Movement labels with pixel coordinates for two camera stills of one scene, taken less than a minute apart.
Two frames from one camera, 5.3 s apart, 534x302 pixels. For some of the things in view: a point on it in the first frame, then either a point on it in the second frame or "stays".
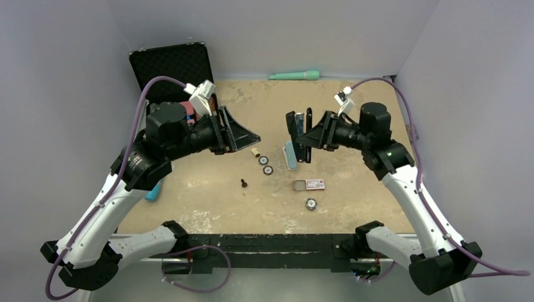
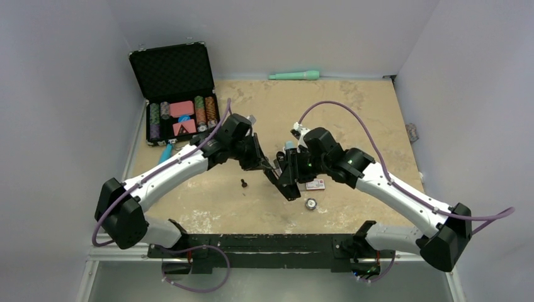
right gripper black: (323, 134) to (293, 173)
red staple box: (309, 184) stays
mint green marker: (308, 75) stays
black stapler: (296, 124) to (281, 157)
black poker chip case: (189, 63) stays
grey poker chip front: (311, 204) stays
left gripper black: (230, 136) to (257, 159)
